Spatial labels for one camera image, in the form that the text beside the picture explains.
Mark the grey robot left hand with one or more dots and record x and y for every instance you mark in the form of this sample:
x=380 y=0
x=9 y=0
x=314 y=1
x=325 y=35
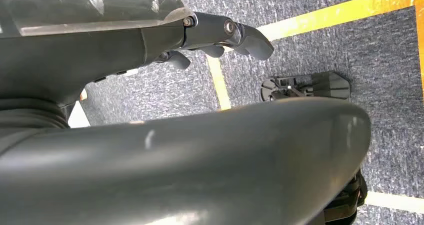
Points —
x=82 y=51

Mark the white flat object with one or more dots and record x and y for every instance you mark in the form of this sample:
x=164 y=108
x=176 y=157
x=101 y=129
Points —
x=78 y=117

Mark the yellow floor tape strip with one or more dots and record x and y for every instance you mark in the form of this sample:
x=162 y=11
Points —
x=331 y=13
x=219 y=84

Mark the grey robot leg shell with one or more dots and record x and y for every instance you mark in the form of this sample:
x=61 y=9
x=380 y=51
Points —
x=185 y=164

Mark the black robot foot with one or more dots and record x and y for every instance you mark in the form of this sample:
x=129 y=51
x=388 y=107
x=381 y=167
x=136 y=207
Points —
x=318 y=86

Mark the pale floor tape strip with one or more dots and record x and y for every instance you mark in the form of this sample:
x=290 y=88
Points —
x=394 y=202

